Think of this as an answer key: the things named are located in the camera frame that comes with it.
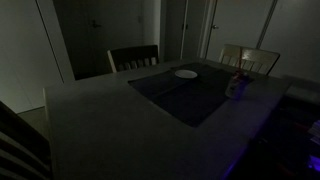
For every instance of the striped chair back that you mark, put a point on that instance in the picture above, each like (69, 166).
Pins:
(20, 146)

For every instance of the white round plate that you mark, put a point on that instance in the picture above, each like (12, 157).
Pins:
(186, 74)

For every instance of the red striped drinking straw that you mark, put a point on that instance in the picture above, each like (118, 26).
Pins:
(239, 60)

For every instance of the dark fabric placemat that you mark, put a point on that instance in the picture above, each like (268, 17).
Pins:
(193, 106)
(150, 85)

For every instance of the light wooden slat chair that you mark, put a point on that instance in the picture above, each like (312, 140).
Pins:
(256, 56)

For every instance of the dark interior door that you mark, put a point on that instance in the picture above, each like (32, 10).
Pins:
(110, 46)

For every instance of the round door knob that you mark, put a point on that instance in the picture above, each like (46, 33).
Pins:
(215, 26)

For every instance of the dark wooden slat chair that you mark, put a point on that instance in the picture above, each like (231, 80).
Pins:
(133, 53)

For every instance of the metal drink can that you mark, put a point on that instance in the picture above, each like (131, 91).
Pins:
(235, 89)

